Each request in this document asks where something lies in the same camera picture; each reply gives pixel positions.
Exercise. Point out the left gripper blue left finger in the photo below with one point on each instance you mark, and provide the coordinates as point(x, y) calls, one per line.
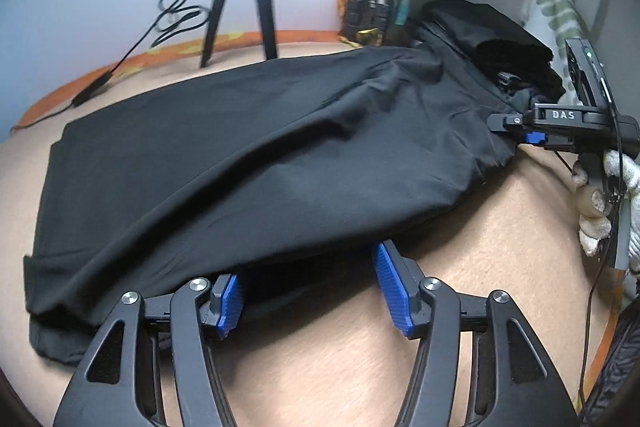
point(117, 382)

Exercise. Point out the green striped pillow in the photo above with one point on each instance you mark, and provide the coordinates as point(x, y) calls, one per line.
point(552, 22)

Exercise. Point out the black pants yellow stripes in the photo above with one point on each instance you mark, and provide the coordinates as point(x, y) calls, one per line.
point(280, 159)

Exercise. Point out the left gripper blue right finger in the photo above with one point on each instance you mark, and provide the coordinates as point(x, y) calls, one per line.
point(513, 381)

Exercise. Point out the right hand white glove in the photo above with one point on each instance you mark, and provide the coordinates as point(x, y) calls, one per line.
point(594, 224)

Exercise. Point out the grey camera box on gripper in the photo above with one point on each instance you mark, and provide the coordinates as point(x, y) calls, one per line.
point(593, 90)

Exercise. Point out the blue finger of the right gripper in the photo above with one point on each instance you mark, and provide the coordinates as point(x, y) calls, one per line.
point(535, 138)

